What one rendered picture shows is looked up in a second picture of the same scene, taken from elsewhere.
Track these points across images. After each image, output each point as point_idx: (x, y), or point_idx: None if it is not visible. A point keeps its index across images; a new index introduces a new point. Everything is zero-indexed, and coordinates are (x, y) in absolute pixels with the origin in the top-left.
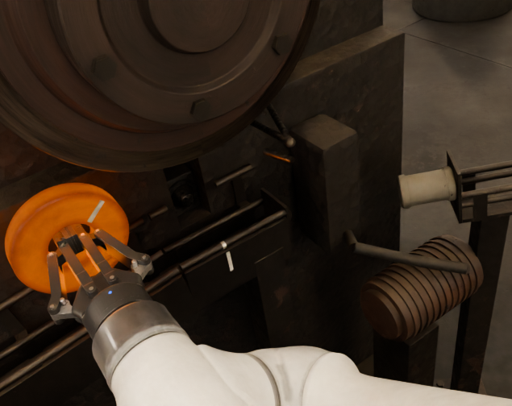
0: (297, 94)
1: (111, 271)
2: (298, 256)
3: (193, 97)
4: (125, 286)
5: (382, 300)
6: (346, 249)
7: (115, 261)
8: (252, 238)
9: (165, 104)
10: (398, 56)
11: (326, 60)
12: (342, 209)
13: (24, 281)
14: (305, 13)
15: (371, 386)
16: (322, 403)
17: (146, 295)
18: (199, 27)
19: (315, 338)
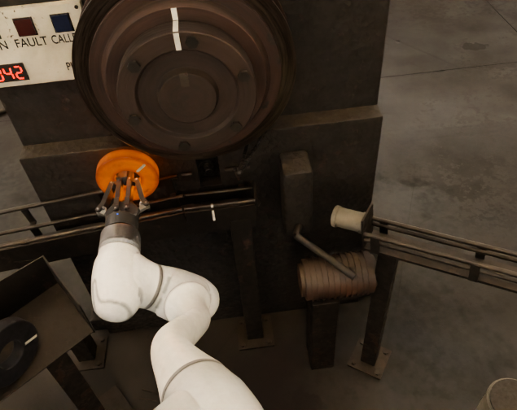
0: (290, 135)
1: (128, 202)
2: (280, 225)
3: (181, 139)
4: (125, 214)
5: (300, 272)
6: (318, 233)
7: (149, 194)
8: (230, 208)
9: (165, 139)
10: (375, 129)
11: (319, 119)
12: (295, 211)
13: (100, 188)
14: (272, 105)
15: (193, 303)
16: (174, 300)
17: (133, 221)
18: (185, 112)
19: (287, 277)
